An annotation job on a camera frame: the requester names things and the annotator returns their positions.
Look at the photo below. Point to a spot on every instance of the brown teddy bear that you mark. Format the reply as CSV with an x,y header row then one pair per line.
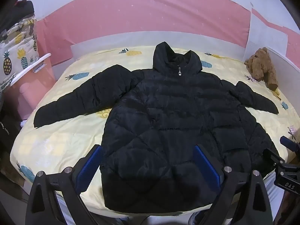
x,y
261,68

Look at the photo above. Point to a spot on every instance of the pineapple print fabric pile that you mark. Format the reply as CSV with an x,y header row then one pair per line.
x,y
18,49

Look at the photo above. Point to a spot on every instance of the yellow pineapple bed sheet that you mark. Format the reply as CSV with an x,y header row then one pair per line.
x,y
51,148

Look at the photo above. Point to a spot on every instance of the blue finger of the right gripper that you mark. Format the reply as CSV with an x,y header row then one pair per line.
x,y
291,145

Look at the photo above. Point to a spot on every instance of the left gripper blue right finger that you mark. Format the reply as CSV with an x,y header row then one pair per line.
x,y
253,206

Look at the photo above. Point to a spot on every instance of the white bed frame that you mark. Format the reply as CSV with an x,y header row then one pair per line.
x,y
287,72

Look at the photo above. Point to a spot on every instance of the black clothes pile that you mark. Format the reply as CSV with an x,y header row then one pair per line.
x,y
19,11

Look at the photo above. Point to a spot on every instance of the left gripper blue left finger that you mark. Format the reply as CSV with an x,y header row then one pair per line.
x,y
43,206

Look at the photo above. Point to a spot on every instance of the black puffer jacket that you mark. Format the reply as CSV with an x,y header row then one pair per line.
x,y
157,116

